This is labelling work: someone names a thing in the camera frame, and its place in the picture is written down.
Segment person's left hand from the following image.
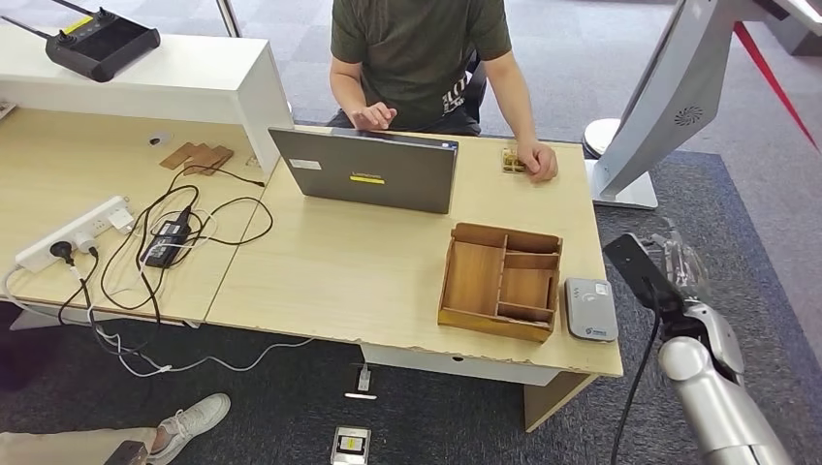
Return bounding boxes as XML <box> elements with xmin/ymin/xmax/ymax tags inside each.
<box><xmin>515</xmin><ymin>139</ymin><xmax>559</xmax><ymax>185</ymax></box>

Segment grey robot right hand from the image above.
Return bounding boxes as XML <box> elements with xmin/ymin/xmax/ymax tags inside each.
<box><xmin>648</xmin><ymin>216</ymin><xmax>712</xmax><ymax>304</ymax></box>

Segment person's right hand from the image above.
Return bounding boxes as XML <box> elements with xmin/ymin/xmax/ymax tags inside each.
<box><xmin>349</xmin><ymin>102</ymin><xmax>398</xmax><ymax>132</ymax></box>

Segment person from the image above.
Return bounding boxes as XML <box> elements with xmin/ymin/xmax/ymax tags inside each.
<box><xmin>327</xmin><ymin>0</ymin><xmax>513</xmax><ymax>138</ymax></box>

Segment grey card reader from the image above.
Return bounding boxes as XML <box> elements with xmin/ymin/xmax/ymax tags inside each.
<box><xmin>563</xmin><ymin>277</ymin><xmax>619</xmax><ymax>344</ymax></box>

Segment standing person's leg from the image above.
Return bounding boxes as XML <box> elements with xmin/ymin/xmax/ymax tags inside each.
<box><xmin>0</xmin><ymin>428</ymin><xmax>159</xmax><ymax>465</ymax></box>

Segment grey laptop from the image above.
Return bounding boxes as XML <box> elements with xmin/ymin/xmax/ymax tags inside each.
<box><xmin>268</xmin><ymin>126</ymin><xmax>459</xmax><ymax>216</ymax></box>

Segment black office chair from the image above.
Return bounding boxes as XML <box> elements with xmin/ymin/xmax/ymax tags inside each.
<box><xmin>463</xmin><ymin>50</ymin><xmax>488</xmax><ymax>123</ymax></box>

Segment wooden organizer box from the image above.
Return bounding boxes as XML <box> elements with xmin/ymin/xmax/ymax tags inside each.
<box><xmin>437</xmin><ymin>222</ymin><xmax>564</xmax><ymax>345</ymax></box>

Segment silver metal pole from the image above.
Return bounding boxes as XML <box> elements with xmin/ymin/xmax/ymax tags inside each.
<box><xmin>214</xmin><ymin>0</ymin><xmax>244</xmax><ymax>40</ymax></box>

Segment brown wooden panel pieces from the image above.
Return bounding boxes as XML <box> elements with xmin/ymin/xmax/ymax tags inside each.
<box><xmin>159</xmin><ymin>141</ymin><xmax>235</xmax><ymax>177</ymax></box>

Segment white raised counter shelf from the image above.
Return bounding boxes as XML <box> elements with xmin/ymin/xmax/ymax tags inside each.
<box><xmin>0</xmin><ymin>25</ymin><xmax>296</xmax><ymax>177</ymax></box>

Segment black power adapter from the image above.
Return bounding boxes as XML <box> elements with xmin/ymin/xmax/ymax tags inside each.
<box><xmin>140</xmin><ymin>208</ymin><xmax>193</xmax><ymax>269</ymax></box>

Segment white charger plug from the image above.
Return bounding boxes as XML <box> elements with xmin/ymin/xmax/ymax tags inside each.
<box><xmin>106</xmin><ymin>207</ymin><xmax>136</xmax><ymax>235</ymax></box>

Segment black remote controller with antennas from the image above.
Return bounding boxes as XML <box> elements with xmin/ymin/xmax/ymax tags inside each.
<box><xmin>0</xmin><ymin>0</ymin><xmax>162</xmax><ymax>83</ymax></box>

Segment white power strip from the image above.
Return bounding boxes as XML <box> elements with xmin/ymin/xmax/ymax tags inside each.
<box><xmin>14</xmin><ymin>195</ymin><xmax>136</xmax><ymax>274</ymax></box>

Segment metal floor socket box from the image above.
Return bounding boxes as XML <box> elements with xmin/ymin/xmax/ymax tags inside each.
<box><xmin>330</xmin><ymin>425</ymin><xmax>372</xmax><ymax>465</ymax></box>

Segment white sneaker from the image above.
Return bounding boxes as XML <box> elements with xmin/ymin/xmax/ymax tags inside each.
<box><xmin>147</xmin><ymin>392</ymin><xmax>232</xmax><ymax>465</ymax></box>

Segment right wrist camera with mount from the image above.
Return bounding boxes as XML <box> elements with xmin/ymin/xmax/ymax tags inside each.
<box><xmin>602</xmin><ymin>232</ymin><xmax>688</xmax><ymax>323</ymax></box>

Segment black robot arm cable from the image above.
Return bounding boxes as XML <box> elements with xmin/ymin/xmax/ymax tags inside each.
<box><xmin>608</xmin><ymin>275</ymin><xmax>664</xmax><ymax>465</ymax></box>

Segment black adapter cable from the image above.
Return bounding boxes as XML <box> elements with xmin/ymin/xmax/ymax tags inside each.
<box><xmin>99</xmin><ymin>165</ymin><xmax>275</xmax><ymax>313</ymax></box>

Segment white plug with cord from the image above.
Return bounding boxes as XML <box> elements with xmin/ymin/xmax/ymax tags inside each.
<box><xmin>344</xmin><ymin>362</ymin><xmax>379</xmax><ymax>402</ymax></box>

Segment white cable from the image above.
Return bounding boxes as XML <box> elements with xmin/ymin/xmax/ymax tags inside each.
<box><xmin>0</xmin><ymin>204</ymin><xmax>316</xmax><ymax>380</ymax></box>

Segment black plug cable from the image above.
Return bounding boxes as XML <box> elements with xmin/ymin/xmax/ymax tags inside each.
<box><xmin>57</xmin><ymin>246</ymin><xmax>165</xmax><ymax>357</ymax></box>

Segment black left wrist bracket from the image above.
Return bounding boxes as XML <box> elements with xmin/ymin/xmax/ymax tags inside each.
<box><xmin>102</xmin><ymin>440</ymin><xmax>150</xmax><ymax>465</ymax></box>

